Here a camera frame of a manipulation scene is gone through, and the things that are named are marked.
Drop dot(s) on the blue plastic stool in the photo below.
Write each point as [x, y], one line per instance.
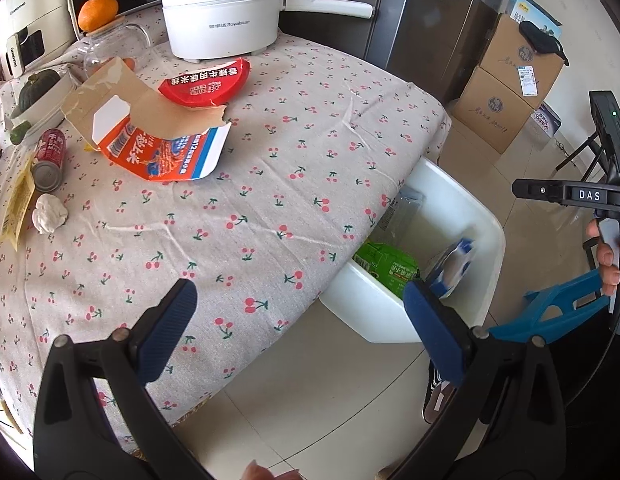
[555, 311]

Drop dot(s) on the white tissue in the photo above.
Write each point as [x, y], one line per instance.
[49, 214]

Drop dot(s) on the person's right hand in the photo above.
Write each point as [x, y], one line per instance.
[608, 270]

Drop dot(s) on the cherry print tablecloth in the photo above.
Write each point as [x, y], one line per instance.
[320, 143]

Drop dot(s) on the blue milk carton box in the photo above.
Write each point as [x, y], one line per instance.
[444, 272]

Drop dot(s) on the lower cardboard box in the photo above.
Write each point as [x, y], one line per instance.
[491, 110]

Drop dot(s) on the red drink can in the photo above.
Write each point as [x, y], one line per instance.
[48, 160]

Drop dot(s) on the white trash bin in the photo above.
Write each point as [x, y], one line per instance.
[449, 213]

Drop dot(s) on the upper cardboard box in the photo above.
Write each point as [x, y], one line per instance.
[512, 60]

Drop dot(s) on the yellow bread snack pouch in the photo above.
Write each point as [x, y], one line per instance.
[17, 205]

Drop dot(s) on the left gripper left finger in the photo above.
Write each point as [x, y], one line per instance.
[72, 436]

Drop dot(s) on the stacked white dishes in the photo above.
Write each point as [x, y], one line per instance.
[47, 112]

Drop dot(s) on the green lime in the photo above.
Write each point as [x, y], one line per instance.
[18, 132]

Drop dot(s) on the red instant noodle lid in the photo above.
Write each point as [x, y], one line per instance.
[212, 86]

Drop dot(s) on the glass teapot with lid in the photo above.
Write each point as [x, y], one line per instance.
[119, 39]

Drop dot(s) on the white electric cooking pot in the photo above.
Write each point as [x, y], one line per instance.
[200, 30]

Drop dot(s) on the green onion rings snack bag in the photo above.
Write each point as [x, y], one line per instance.
[388, 265]

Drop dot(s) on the person's left hand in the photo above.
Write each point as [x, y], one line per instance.
[254, 471]

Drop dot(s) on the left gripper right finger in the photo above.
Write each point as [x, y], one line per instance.
[505, 418]

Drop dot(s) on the dark grey refrigerator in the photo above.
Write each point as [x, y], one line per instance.
[433, 43]

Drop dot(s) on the dark green pumpkin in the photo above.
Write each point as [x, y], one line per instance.
[33, 90]

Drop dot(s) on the large orange on jar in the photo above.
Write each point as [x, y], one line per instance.
[96, 13]

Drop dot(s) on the white air fryer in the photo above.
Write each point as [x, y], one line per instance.
[32, 33]

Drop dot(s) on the torn orange cardboard box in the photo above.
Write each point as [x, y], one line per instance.
[143, 132]

